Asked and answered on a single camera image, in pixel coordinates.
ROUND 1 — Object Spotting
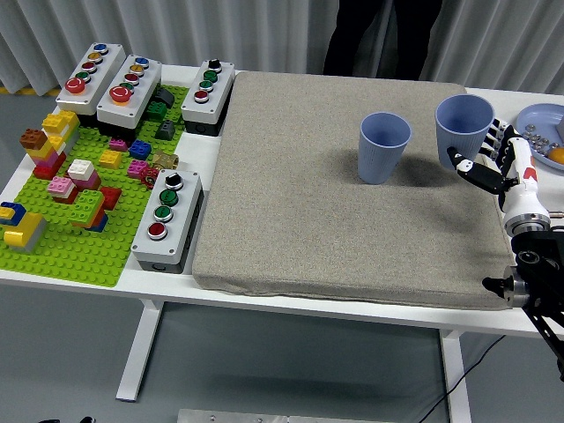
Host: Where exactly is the white curtain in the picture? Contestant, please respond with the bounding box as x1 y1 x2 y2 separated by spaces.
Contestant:
0 0 564 99

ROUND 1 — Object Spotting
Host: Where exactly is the brass valve with red handle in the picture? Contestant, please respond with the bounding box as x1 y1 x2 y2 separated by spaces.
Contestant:
140 150 181 189

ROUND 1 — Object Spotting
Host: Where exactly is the yellow lego brick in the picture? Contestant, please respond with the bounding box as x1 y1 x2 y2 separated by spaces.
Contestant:
99 149 123 170

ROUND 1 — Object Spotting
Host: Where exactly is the five-button grey control box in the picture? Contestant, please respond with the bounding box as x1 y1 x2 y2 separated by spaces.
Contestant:
55 41 127 128
96 54 163 141

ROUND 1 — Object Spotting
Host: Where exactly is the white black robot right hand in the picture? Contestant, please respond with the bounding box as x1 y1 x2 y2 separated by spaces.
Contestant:
446 117 550 224

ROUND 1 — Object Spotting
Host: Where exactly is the grey-brown fabric mat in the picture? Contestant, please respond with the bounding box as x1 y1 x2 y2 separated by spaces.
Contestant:
192 70 522 311

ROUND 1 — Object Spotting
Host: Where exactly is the blue yellow grey brick assembly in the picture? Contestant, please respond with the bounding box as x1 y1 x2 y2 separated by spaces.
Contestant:
0 201 48 254

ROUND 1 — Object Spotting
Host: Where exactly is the person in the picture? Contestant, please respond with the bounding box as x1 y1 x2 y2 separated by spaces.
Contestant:
323 0 443 81

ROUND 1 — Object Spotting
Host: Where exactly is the blue ribbed plastic cup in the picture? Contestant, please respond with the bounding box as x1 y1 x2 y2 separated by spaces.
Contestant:
356 111 413 185
434 93 495 171

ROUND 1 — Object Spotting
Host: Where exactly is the blue plate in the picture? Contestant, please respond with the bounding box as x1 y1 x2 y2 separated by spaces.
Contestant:
515 102 564 172

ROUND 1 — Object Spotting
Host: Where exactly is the white table leg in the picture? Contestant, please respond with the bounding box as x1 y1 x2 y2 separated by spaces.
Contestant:
438 328 472 423
115 298 166 403

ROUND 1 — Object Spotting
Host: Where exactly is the brown yellow red brick tower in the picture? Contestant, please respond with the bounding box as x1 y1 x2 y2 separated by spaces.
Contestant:
19 128 68 180

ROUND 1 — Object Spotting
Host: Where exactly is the green orange blue brick stack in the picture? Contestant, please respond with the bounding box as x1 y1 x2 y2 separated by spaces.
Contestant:
67 189 109 234

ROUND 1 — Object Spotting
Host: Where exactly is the blue lego brick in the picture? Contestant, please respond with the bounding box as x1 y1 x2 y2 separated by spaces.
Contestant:
129 138 153 160

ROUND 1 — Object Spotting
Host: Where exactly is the red lego brick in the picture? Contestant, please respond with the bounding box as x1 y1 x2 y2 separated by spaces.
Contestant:
100 186 123 211

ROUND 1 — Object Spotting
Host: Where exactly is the four-button grey control box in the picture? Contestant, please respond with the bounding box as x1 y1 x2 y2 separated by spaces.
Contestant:
181 58 236 137
130 168 206 275

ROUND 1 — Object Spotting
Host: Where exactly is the yellow white brick stack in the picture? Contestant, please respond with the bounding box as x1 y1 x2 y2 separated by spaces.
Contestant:
41 109 81 151

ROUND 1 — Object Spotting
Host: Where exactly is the dark green lego brick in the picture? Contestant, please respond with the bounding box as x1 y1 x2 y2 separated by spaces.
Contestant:
145 100 168 122

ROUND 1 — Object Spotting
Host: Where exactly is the dark grey curved brick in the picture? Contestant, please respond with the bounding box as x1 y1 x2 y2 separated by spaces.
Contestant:
154 86 176 108

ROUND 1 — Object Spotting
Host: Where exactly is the green lego baseplate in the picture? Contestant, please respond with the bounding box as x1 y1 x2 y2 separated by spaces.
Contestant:
0 83 191 288

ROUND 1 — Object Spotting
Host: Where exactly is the black floor cable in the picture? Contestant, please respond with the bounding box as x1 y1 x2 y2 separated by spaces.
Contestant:
418 334 507 423

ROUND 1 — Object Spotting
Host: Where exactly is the pink white red brick stack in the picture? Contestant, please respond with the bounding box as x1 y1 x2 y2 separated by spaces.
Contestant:
47 174 79 204

